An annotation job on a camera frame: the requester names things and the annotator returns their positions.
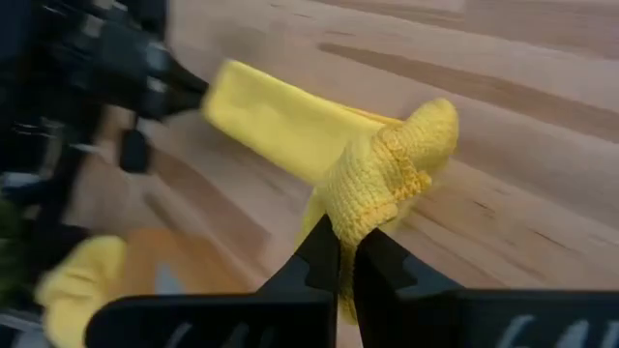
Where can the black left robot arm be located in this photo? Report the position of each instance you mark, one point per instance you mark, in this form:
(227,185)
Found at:
(29,96)

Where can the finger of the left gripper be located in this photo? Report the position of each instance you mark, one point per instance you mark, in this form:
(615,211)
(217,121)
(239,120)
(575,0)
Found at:
(186,79)
(176,104)

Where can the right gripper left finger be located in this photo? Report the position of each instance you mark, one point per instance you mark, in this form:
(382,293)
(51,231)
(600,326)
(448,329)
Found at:
(271,319)

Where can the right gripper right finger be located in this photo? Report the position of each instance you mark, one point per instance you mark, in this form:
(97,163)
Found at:
(435,319)

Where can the large yellow microfiber towel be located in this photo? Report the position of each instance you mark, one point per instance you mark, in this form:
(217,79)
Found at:
(271,111)

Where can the orange translucent plastic bin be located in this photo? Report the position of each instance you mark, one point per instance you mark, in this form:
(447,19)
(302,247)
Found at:
(203,261)

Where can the yellow waffle-weave towel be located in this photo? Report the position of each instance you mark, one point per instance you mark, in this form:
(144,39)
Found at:
(72,290)

